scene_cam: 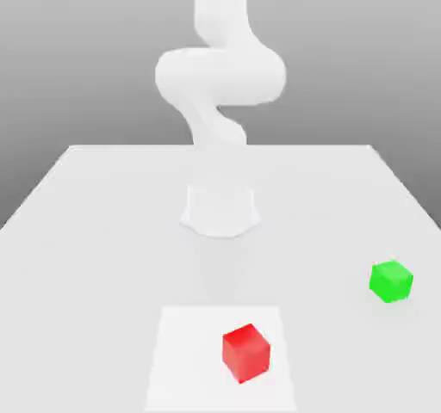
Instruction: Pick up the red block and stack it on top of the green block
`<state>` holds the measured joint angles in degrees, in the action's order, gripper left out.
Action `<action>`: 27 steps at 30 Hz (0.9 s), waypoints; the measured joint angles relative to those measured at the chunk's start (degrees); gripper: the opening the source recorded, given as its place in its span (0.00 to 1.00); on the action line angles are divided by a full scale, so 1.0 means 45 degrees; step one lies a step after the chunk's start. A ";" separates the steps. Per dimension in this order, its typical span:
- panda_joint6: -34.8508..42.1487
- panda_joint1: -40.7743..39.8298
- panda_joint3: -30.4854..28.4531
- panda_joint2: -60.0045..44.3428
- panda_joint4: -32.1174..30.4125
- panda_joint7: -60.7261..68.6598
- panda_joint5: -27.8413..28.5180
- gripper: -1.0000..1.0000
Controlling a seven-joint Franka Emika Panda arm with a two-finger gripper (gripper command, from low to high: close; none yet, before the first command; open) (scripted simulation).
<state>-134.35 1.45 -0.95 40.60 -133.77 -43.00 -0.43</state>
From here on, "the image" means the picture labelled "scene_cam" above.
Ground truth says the small red cube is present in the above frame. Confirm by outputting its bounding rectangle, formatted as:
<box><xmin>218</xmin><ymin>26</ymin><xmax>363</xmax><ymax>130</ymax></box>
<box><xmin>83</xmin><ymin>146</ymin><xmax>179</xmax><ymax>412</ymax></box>
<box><xmin>221</xmin><ymin>323</ymin><xmax>272</xmax><ymax>385</ymax></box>

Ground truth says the small green cube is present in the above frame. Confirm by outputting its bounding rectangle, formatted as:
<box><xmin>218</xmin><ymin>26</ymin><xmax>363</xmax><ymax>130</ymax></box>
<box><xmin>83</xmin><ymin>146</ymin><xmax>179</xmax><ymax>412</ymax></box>
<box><xmin>368</xmin><ymin>259</ymin><xmax>414</xmax><ymax>305</ymax></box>

